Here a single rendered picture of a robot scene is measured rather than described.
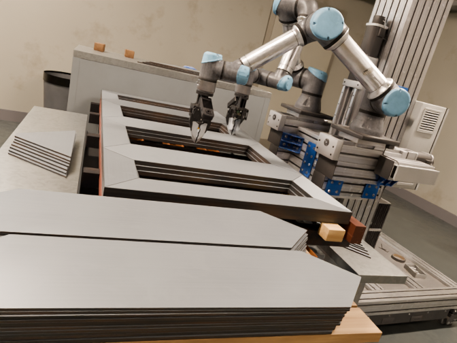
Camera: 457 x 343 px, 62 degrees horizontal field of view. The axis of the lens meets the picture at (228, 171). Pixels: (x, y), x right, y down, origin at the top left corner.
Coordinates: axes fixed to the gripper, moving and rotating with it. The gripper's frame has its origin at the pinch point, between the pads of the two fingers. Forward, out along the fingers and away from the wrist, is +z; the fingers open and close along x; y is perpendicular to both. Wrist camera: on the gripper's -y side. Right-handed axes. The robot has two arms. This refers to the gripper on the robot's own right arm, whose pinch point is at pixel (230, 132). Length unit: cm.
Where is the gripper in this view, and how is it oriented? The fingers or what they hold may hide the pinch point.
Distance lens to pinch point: 193.9
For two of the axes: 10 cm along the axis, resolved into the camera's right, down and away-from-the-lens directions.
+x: 9.3, 1.2, 3.6
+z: -2.3, 9.3, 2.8
